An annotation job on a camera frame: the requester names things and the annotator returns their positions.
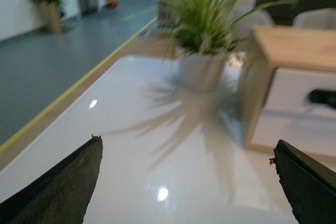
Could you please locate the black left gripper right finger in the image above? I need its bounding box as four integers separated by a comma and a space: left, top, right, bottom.
270, 140, 335, 223

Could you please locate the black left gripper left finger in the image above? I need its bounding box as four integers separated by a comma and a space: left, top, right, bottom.
1, 136, 103, 223

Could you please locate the wooden drawer cabinet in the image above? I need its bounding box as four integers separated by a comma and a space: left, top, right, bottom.
238, 26, 335, 162

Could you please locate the grey chair right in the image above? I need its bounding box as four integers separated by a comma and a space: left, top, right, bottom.
292, 8, 335, 29

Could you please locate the grey chair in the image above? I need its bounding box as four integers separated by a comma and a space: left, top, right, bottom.
233, 9, 275, 39
292, 8, 335, 29

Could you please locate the grey chair left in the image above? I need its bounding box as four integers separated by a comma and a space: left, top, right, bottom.
233, 9, 275, 39

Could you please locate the background plant in tan pot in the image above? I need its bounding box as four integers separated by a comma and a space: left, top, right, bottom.
26, 0, 66, 34

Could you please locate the green grass plant white pot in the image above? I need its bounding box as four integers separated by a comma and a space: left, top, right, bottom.
157, 0, 298, 92

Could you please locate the white drawer front black handle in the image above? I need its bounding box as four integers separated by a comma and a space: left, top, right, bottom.
250, 68, 335, 157

